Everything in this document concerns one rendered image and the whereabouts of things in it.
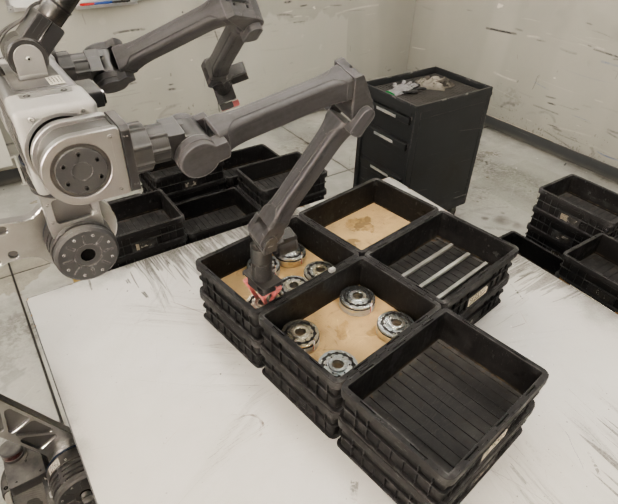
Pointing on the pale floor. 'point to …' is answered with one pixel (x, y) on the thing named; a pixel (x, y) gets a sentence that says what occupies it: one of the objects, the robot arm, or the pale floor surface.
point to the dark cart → (424, 136)
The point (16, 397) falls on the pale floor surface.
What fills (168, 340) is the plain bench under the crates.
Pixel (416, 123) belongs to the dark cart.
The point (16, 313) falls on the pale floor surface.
